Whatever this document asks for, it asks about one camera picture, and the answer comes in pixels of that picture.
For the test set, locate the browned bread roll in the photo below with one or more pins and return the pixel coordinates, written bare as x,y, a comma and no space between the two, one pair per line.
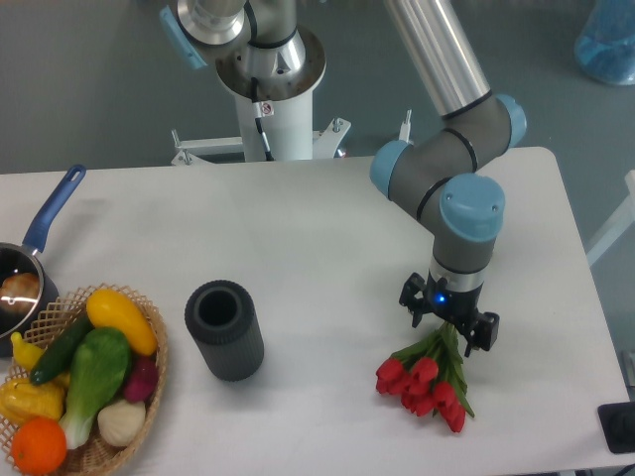
19,293

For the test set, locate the yellow bell pepper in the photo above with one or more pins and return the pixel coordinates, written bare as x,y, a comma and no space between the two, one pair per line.
21,401

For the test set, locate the dark green cucumber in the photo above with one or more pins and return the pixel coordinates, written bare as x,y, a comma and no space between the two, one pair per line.
58,355

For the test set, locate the orange fruit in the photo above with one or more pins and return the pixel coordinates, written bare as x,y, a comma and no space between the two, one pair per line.
39,446

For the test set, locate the blue handled saucepan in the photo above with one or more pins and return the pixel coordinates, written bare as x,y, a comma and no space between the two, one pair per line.
24,258

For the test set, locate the green bok choy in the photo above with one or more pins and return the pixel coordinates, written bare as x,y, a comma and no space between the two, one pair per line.
97,371

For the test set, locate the dark grey ribbed vase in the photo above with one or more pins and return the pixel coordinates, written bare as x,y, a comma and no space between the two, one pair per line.
221,319

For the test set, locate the black device at edge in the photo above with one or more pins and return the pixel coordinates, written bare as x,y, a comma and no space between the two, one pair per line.
617,422

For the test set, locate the white frame at right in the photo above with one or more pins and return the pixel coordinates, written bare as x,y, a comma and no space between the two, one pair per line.
614,226

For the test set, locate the yellow squash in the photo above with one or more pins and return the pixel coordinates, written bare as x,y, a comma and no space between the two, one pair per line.
110,308

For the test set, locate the blue translucent bag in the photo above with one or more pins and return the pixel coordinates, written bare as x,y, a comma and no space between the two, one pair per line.
604,50

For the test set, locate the white garlic bulb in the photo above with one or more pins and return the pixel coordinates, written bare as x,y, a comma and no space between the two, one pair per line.
120,422

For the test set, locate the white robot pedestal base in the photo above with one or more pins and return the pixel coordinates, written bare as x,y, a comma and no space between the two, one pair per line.
273,93

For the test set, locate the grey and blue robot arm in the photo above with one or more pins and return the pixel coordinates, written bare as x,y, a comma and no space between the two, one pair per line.
438,182

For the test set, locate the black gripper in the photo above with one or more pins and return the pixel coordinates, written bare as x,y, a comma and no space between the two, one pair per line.
453,304

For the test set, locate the red tulip bouquet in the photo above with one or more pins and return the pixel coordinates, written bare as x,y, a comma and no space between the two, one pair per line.
428,378

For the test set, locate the purple red onion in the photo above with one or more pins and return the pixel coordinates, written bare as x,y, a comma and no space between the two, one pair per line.
142,381

